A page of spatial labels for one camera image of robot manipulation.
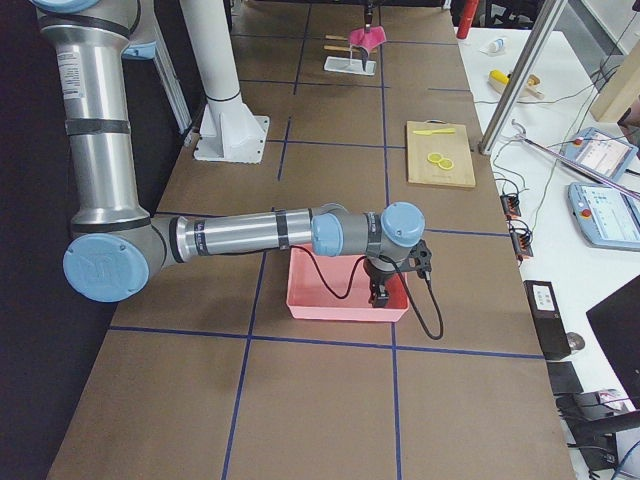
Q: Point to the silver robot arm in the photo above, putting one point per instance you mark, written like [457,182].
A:
[117,246]

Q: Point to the small white bottle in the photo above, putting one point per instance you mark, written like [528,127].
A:
[495,47]

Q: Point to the yellow plastic knife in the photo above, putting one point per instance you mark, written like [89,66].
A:
[430,132]

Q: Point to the teach pendant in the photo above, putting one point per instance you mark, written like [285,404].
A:
[600,152]
[606,217]

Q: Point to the lemon slice near knife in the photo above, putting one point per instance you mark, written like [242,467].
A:
[434,157]

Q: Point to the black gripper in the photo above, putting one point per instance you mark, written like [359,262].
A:
[378,274]
[368,18]

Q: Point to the near orange black connector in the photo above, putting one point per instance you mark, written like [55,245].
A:
[521,241]

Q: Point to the black monitor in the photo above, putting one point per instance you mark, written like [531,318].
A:
[615,323]

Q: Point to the white rectangular tray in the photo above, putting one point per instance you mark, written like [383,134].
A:
[349,66]

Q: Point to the lemon slice far from knife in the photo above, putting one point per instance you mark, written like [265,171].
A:
[446,164]

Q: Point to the aluminium frame post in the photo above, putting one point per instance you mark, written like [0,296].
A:
[538,36]

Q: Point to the white camera pole with base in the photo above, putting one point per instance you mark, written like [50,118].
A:
[229,131]

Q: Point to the far orange black connector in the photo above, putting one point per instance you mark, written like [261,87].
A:
[511,205]

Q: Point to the orange black connector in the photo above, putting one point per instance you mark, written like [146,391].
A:
[521,241]
[511,205]

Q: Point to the black box with label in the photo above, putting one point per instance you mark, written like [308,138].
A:
[547,319]

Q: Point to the white rack loop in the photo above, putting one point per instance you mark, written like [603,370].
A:
[362,54]

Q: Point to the far teach pendant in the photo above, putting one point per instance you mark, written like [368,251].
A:
[600,152]

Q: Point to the red cylinder bottle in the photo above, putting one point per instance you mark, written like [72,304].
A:
[466,18]

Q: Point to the near teach pendant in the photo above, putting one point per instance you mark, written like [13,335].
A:
[606,217]

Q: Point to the wooden cutting board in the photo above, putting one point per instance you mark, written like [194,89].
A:
[455,147]

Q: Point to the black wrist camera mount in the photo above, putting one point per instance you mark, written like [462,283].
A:
[420,258]

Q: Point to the pink plastic bin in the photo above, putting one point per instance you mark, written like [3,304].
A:
[337,288]

